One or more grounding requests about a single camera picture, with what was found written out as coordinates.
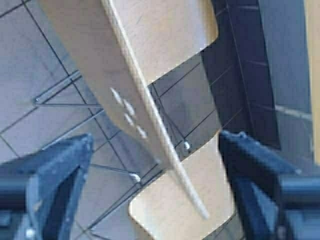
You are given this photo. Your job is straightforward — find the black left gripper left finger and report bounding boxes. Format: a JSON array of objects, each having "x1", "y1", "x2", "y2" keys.
[{"x1": 0, "y1": 133, "x2": 94, "y2": 240}]

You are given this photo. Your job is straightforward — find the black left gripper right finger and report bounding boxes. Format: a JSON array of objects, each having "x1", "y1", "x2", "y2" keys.
[{"x1": 218, "y1": 130, "x2": 320, "y2": 240}]

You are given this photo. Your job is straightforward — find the light wood metal-leg chair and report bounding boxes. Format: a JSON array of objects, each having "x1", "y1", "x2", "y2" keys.
[{"x1": 40, "y1": 0, "x2": 235, "y2": 240}]

